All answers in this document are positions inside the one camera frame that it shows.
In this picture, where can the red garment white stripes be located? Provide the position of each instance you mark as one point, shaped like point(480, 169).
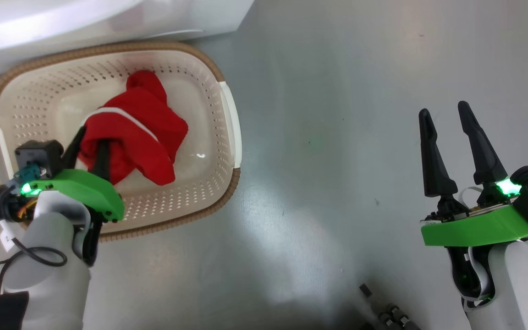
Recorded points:
point(145, 128)

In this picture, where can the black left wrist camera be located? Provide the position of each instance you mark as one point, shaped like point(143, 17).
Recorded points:
point(39, 156)

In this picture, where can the teal left camera connector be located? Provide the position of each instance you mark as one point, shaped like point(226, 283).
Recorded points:
point(28, 173)

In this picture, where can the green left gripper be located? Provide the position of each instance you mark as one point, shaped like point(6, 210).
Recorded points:
point(85, 188)

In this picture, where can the grey robot base fittings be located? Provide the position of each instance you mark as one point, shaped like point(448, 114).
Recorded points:
point(392, 316)

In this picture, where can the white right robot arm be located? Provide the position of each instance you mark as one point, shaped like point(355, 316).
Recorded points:
point(516, 284)

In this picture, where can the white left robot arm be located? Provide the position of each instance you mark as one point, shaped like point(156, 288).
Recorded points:
point(48, 275)

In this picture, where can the white washing machine body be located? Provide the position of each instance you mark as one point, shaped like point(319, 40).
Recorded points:
point(200, 18)

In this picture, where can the cream laundry basket brown rim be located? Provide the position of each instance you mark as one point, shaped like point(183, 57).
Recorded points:
point(200, 137)

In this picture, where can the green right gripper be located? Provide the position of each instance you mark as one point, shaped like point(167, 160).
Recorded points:
point(475, 229)

